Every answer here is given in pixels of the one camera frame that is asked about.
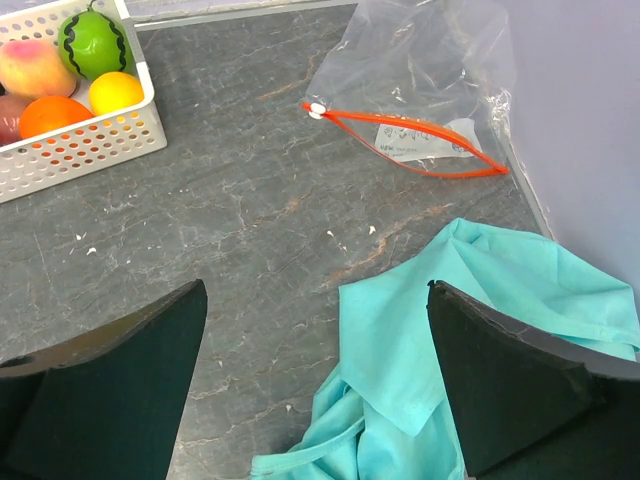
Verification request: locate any white perforated plastic basket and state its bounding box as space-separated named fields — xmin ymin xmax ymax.
xmin=1 ymin=1 xmax=167 ymax=204

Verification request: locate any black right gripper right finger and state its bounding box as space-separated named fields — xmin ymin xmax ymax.
xmin=427 ymin=281 xmax=639 ymax=479

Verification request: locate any green toy watermelon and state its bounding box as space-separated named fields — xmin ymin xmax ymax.
xmin=57 ymin=1 xmax=136 ymax=81

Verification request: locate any teal cloth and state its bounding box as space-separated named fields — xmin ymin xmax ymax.
xmin=250 ymin=218 xmax=639 ymax=479

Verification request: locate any red toy apple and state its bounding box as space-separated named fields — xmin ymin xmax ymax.
xmin=0 ymin=94 xmax=31 ymax=146

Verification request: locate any yellow toy lemon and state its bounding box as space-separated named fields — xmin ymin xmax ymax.
xmin=89 ymin=72 xmax=144 ymax=116

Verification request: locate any toy peach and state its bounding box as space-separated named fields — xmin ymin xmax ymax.
xmin=1 ymin=39 xmax=77 ymax=99

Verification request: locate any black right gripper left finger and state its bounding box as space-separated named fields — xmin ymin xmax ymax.
xmin=1 ymin=280 xmax=208 ymax=479

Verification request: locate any toy orange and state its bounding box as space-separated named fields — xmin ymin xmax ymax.
xmin=19 ymin=96 xmax=94 ymax=139

